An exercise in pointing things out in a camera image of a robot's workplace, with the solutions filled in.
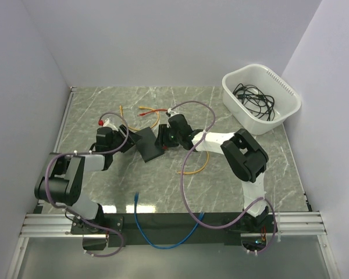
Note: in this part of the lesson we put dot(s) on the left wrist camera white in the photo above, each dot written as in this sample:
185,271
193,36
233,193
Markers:
107,123

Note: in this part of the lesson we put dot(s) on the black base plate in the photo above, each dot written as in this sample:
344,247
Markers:
167,230

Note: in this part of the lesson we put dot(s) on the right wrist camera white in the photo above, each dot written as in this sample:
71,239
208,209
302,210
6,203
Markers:
171,113

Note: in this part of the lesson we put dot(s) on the black network switch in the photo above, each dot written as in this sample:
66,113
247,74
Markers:
146,145

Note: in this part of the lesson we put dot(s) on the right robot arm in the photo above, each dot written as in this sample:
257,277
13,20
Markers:
246,158

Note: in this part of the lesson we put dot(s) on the aluminium rail frame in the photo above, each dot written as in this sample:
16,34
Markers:
37,225

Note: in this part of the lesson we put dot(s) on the white plastic basin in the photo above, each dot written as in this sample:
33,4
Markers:
258,98

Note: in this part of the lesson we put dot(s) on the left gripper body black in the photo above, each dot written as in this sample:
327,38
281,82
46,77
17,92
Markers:
118,138

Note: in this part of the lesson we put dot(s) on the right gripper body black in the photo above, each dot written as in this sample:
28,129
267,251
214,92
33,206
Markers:
170,139

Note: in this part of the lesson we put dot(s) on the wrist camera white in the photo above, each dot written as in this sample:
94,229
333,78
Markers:
171,113
107,123

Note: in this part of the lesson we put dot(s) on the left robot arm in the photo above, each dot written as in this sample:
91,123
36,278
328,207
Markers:
60,182

